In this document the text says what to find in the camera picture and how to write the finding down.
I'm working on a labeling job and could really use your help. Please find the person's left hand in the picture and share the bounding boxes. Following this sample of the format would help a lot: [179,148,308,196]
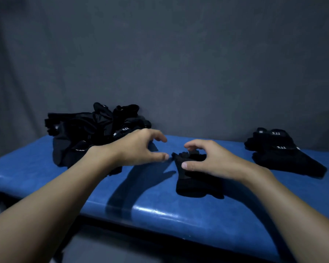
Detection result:
[89,128,170,169]

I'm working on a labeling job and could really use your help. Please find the person's left forearm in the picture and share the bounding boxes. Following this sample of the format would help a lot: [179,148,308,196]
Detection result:
[0,146,116,263]

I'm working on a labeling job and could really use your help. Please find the pile of black gloves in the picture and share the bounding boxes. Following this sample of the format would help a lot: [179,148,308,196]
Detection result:
[45,102,152,176]

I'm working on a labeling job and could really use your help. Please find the person's right hand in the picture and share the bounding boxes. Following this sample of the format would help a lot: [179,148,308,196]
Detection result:
[181,139,264,183]

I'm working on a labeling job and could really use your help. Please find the person's right forearm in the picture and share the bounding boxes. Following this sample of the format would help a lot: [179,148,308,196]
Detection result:
[246,167,329,263]

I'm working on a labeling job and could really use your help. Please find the blue padded bench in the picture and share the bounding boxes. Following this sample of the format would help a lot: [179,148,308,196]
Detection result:
[0,135,329,263]

